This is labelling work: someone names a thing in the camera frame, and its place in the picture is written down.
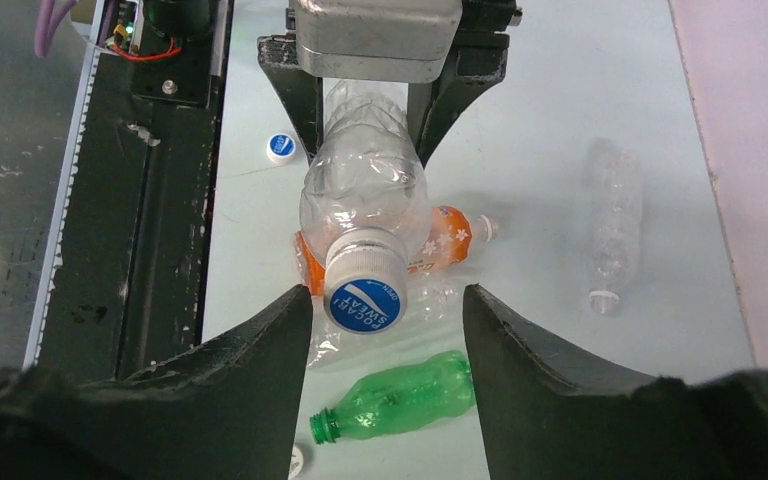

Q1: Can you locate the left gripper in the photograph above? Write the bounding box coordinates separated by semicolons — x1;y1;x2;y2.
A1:
407;0;522;165

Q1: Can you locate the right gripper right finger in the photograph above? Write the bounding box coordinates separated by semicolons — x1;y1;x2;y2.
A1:
463;284;768;479

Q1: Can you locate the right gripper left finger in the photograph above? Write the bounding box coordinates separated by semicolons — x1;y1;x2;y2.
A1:
0;285;312;479

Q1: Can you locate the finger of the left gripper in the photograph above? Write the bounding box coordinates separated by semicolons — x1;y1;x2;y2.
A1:
257;34;323;163

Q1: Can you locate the Pocari Sweat blue cap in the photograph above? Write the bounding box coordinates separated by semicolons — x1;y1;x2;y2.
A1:
324;228;407;335

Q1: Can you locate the white bottle cap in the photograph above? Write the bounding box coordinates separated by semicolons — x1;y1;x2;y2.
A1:
287;444;305;480

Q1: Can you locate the green plastic bottle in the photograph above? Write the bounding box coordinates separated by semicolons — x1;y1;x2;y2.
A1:
309;350;476;445

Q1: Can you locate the orange label bottle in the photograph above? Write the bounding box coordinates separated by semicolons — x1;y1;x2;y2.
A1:
293;205;501;296

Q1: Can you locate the blue white cap left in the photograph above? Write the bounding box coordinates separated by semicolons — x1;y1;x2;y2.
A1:
266;133;298;165

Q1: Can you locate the left circuit board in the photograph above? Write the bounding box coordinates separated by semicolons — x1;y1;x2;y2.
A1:
66;0;142;50

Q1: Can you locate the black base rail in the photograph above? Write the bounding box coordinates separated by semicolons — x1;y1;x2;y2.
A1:
23;1;233;382

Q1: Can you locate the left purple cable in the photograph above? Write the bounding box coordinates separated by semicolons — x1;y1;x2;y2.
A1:
34;0;77;59

